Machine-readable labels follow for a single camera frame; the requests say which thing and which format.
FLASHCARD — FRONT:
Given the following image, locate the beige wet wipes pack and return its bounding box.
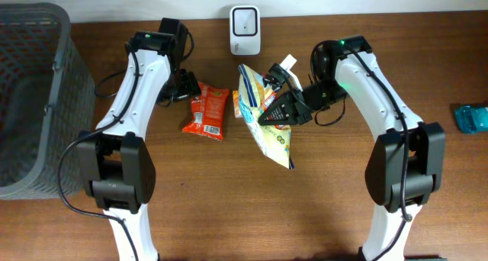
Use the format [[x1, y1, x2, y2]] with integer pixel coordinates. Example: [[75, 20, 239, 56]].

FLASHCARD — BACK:
[[236, 64, 294, 169]]

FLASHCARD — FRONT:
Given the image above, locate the red Hacks candy bag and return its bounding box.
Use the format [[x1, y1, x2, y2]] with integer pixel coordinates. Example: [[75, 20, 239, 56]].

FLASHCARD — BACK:
[[182, 82, 230, 141]]

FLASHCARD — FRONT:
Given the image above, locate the orange snack packet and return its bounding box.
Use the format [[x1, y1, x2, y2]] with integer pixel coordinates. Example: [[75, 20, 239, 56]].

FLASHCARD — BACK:
[[233, 90, 242, 118]]

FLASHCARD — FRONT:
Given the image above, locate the blue mouthwash bottle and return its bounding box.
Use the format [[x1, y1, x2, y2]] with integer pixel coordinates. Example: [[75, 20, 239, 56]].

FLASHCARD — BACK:
[[454, 105, 487, 134]]

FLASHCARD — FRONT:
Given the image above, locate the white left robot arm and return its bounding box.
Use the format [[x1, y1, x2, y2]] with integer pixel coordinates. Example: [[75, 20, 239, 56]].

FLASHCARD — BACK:
[[75, 18, 201, 260]]

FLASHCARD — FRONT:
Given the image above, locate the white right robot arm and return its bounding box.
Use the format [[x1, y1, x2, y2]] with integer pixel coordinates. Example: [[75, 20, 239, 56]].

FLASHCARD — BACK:
[[258, 36, 446, 260]]

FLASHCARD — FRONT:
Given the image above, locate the white barcode scanner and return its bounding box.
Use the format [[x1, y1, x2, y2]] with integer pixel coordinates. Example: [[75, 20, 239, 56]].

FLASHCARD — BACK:
[[229, 5, 262, 56]]

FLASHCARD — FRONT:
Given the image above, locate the grey plastic mesh basket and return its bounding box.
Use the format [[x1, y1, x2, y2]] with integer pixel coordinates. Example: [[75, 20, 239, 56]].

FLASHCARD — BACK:
[[1, 3, 95, 201]]

